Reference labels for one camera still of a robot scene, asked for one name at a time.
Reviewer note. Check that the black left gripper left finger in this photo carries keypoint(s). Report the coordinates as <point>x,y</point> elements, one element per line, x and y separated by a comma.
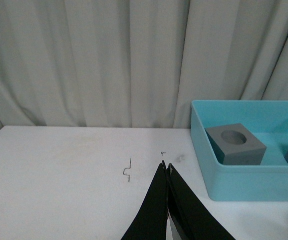
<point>150,221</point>

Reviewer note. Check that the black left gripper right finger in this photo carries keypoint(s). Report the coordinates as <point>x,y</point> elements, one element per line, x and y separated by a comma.
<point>191,218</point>

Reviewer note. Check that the gray block with round hole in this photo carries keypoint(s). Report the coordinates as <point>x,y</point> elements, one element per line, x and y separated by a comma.
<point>234,144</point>

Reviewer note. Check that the light blue plastic box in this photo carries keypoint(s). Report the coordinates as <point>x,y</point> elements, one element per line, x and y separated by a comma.
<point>268,121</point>

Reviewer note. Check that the white curtain backdrop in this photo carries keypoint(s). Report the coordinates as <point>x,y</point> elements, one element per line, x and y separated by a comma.
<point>136,63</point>

